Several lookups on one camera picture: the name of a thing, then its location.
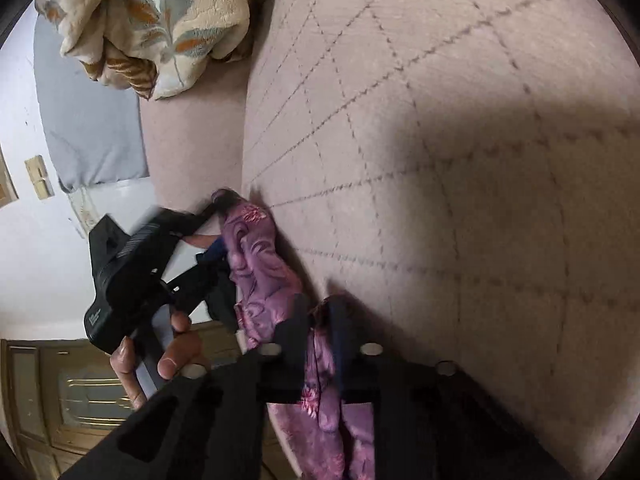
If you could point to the cream leaf-print blanket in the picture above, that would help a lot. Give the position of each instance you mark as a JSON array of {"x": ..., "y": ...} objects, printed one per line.
[{"x": 165, "y": 20}]

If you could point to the grey pillow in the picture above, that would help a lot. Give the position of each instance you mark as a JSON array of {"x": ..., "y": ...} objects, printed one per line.
[{"x": 90, "y": 120}]

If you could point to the purple floral garment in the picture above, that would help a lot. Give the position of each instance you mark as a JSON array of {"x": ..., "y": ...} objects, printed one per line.
[{"x": 260, "y": 270}]

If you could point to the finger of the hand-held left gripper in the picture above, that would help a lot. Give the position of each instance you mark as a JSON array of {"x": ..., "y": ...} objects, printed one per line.
[
  {"x": 200, "y": 280},
  {"x": 192, "y": 222}
]

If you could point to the beige wall switch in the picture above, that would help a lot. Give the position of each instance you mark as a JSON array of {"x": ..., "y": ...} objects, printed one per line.
[{"x": 39, "y": 176}]

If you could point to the person's left hand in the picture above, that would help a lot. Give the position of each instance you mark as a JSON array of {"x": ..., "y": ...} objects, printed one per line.
[{"x": 180, "y": 350}]

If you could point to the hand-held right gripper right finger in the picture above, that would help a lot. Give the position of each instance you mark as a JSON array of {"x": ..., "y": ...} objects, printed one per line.
[{"x": 346, "y": 345}]

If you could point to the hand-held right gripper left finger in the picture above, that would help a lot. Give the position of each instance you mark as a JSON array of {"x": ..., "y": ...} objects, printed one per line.
[{"x": 287, "y": 345}]

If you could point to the wooden panel door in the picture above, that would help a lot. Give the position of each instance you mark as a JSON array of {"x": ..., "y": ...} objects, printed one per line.
[{"x": 65, "y": 400}]

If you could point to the pink quilted bed cover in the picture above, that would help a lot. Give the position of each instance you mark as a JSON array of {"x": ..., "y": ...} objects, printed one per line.
[{"x": 425, "y": 160}]

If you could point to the wooden frame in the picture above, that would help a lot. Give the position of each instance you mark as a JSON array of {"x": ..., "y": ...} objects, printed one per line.
[{"x": 5, "y": 182}]

